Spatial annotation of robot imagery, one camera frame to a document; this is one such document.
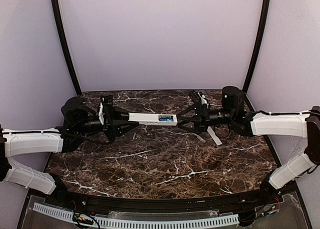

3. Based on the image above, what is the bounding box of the clear handled tester screwdriver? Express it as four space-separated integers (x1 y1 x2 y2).
196 134 206 143

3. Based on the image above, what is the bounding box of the white remote control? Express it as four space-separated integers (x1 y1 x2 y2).
128 112 178 127

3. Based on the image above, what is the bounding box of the white remote battery cover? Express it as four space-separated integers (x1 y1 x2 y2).
207 126 222 146

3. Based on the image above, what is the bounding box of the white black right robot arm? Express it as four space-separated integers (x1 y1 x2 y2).
176 86 320 192

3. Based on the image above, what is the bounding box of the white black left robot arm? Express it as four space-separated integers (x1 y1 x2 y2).
0 96 139 195

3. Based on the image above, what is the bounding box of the blue battery in remote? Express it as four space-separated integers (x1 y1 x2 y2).
158 115 174 122

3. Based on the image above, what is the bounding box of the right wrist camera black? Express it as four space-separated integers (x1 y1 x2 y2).
189 91 210 108

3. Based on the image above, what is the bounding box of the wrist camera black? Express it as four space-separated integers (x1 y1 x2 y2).
98 102 105 125
189 91 210 108

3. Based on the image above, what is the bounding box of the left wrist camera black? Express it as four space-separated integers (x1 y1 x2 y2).
98 102 105 125

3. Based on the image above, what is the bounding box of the black front mounting rail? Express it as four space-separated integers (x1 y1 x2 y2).
56 190 263 215

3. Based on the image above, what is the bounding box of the white slotted cable duct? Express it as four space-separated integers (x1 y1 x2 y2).
32 202 240 229

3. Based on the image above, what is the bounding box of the black right corner post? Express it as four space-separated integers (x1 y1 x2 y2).
242 0 270 94

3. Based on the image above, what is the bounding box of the black corner frame post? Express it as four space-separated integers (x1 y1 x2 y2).
51 0 82 96

